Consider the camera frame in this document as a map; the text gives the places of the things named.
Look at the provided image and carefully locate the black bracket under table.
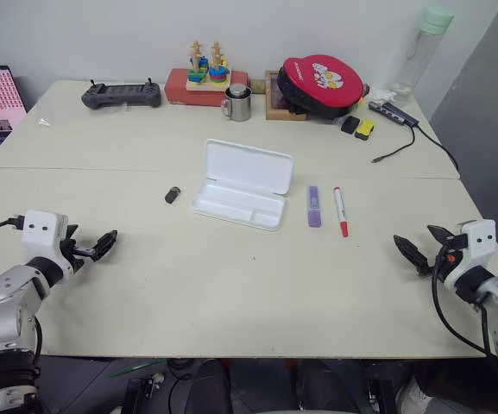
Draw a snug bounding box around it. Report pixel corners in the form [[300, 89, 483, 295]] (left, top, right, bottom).
[[120, 373, 167, 414]]

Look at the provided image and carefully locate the grey USB hub with cable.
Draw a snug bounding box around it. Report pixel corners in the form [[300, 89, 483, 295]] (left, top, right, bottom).
[[368, 100, 462, 172]]

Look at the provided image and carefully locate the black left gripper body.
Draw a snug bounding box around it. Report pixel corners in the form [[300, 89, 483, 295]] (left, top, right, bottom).
[[60, 235, 98, 274]]

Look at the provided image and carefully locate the dark rounded shape under table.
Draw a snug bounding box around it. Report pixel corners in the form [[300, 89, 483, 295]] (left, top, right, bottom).
[[167, 357, 233, 414]]

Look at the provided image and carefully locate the red and white marker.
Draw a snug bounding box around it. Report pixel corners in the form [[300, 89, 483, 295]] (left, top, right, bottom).
[[332, 185, 350, 239]]

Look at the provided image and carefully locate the steel mug with lid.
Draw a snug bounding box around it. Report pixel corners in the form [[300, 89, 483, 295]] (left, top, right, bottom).
[[219, 83, 255, 123]]

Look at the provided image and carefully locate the crumpled clear plastic wrapper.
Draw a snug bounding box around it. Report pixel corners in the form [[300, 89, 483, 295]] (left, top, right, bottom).
[[366, 85, 400, 105]]

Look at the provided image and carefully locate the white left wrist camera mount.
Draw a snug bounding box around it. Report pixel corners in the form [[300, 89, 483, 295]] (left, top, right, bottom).
[[20, 210, 70, 278]]

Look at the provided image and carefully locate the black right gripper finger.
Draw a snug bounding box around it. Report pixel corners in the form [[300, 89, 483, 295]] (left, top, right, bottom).
[[393, 234, 432, 277], [426, 224, 454, 247]]

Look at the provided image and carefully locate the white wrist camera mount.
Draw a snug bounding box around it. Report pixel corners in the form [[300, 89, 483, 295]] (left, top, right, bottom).
[[442, 219, 498, 289], [20, 210, 70, 278]]

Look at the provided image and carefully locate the clear bottle with green lid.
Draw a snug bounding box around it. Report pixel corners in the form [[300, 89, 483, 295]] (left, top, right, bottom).
[[388, 4, 455, 110]]

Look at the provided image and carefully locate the green thin stick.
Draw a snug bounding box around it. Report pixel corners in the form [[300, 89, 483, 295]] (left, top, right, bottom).
[[103, 360, 168, 380]]

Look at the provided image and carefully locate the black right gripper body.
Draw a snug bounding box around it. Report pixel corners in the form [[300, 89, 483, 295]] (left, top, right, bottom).
[[432, 234, 468, 278]]

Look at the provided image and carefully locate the white shoe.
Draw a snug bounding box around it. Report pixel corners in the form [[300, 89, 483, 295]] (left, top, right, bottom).
[[395, 375, 434, 414]]

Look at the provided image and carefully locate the black whiteboard eraser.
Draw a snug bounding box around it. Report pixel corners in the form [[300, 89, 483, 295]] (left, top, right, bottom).
[[340, 115, 361, 135]]

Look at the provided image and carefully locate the dark grey handheld controller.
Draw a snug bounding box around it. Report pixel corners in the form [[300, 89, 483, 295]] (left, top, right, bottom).
[[80, 77, 163, 111]]

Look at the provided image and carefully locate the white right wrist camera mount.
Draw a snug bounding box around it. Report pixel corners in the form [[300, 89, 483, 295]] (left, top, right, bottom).
[[442, 219, 498, 289]]

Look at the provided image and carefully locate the wooden colourful stacking toy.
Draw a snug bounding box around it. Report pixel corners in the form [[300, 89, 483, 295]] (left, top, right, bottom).
[[185, 40, 233, 93]]

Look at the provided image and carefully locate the red and black round pad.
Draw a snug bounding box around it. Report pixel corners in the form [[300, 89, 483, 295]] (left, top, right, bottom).
[[276, 53, 369, 122]]

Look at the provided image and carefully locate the yellow whiteboard eraser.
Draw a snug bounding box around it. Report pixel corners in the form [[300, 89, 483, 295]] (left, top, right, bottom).
[[354, 117, 377, 141]]

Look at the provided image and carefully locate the wooden square tray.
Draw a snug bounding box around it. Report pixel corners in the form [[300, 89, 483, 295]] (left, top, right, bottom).
[[264, 69, 309, 122]]

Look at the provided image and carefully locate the white open pencil case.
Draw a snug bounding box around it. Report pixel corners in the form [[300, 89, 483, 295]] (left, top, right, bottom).
[[190, 137, 296, 233]]

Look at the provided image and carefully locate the red cardboard box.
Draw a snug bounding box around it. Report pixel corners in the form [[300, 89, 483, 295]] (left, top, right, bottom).
[[163, 67, 250, 108]]

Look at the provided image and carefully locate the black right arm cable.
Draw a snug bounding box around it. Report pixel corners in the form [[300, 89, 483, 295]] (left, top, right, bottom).
[[430, 252, 498, 359]]

